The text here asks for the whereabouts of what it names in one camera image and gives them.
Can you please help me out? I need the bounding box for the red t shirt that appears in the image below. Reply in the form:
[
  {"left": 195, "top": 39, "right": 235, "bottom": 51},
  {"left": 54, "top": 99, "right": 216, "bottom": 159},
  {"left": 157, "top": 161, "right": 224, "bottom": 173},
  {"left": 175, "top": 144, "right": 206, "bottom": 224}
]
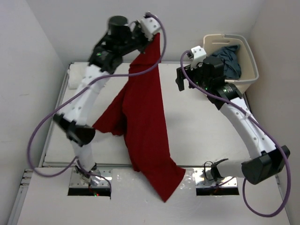
[{"left": 92, "top": 32, "right": 187, "bottom": 203}]

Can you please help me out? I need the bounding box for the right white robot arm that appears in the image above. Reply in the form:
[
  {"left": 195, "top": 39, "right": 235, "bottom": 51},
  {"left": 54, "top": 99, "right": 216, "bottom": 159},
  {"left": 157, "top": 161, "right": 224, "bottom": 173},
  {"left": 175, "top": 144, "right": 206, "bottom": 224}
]
[{"left": 175, "top": 57, "right": 290, "bottom": 185}]

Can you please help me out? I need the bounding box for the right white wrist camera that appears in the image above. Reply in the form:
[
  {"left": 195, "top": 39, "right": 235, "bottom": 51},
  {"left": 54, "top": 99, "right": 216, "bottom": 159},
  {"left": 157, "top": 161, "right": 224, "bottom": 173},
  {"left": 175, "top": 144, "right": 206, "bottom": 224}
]
[{"left": 187, "top": 45, "right": 207, "bottom": 70}]

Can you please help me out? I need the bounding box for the white foreground cover board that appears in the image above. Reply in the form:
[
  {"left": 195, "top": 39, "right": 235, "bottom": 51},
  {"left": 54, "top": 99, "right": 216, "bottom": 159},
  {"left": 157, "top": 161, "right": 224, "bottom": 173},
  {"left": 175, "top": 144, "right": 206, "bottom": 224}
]
[{"left": 18, "top": 169, "right": 289, "bottom": 225}]

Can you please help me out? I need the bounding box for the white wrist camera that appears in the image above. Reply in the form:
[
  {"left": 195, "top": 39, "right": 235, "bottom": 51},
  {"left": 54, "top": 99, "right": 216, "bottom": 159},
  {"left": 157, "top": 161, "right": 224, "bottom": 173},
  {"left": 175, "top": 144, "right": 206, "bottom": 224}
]
[
  {"left": 187, "top": 45, "right": 207, "bottom": 70},
  {"left": 140, "top": 16, "right": 161, "bottom": 39}
]

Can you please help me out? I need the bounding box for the metal base plate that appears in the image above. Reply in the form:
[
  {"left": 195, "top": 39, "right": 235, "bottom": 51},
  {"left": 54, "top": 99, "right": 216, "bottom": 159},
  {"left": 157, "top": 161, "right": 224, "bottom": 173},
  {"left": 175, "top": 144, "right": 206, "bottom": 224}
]
[
  {"left": 186, "top": 167, "right": 238, "bottom": 189},
  {"left": 69, "top": 169, "right": 113, "bottom": 188}
]

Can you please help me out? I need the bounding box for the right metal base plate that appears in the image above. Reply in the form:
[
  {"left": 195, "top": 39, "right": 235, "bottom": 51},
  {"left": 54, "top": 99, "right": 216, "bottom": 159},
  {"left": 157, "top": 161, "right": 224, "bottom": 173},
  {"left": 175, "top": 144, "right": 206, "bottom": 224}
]
[{"left": 186, "top": 167, "right": 238, "bottom": 189}]

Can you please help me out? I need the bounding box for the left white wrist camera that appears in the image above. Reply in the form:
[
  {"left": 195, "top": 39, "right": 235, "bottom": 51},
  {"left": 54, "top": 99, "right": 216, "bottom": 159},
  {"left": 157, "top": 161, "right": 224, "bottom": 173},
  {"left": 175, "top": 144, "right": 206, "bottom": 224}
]
[{"left": 140, "top": 16, "right": 161, "bottom": 39}]

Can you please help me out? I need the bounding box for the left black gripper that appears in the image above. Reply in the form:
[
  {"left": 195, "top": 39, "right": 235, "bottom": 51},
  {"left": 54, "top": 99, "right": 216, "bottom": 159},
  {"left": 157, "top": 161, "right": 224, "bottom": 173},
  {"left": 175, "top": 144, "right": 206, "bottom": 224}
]
[{"left": 117, "top": 20, "right": 153, "bottom": 56}]

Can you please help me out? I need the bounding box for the white printed t shirt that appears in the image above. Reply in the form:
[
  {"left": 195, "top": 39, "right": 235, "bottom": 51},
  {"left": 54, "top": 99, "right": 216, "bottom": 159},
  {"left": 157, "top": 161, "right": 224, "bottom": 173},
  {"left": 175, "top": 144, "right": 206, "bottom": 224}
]
[{"left": 67, "top": 62, "right": 87, "bottom": 90}]

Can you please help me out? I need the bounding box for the cream plastic laundry basket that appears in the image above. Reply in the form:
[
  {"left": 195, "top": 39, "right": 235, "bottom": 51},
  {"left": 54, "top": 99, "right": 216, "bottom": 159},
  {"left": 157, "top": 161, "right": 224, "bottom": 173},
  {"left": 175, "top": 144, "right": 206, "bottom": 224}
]
[{"left": 203, "top": 34, "right": 259, "bottom": 94}]

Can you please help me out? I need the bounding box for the blue t shirt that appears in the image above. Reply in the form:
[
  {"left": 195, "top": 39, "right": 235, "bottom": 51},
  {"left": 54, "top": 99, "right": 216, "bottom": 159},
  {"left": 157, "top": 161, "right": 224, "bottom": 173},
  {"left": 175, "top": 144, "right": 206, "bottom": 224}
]
[{"left": 211, "top": 45, "right": 241, "bottom": 80}]

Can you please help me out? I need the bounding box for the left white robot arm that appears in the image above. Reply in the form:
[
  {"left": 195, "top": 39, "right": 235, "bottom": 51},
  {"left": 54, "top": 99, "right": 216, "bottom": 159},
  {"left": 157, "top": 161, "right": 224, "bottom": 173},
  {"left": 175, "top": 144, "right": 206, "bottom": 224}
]
[{"left": 53, "top": 14, "right": 160, "bottom": 180}]

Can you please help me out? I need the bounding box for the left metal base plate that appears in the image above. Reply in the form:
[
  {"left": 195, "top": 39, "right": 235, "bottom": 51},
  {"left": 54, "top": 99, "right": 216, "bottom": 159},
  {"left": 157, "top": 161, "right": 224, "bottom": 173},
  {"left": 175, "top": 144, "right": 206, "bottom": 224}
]
[{"left": 69, "top": 169, "right": 113, "bottom": 188}]

